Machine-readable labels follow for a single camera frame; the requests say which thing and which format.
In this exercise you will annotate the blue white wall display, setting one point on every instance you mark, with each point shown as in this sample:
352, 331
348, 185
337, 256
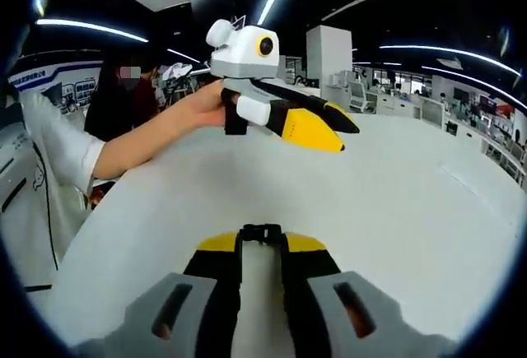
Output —
53, 82

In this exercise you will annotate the white office chair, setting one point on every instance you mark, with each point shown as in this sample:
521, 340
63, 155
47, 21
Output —
359, 90

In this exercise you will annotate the grey mesh office chair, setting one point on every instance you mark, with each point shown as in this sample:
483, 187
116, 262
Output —
430, 113

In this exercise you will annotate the white chair brown seat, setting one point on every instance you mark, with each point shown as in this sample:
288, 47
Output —
96, 195

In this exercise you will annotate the person's left hand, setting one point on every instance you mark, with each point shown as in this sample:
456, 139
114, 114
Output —
203, 107

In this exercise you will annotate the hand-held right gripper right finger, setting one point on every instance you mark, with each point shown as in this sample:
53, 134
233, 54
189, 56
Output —
309, 292

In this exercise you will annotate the red blue wall banner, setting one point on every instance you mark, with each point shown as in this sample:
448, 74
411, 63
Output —
496, 107

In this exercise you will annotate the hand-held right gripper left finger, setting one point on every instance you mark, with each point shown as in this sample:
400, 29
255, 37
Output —
214, 292

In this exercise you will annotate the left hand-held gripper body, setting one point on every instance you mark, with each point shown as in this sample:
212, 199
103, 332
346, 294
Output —
243, 53

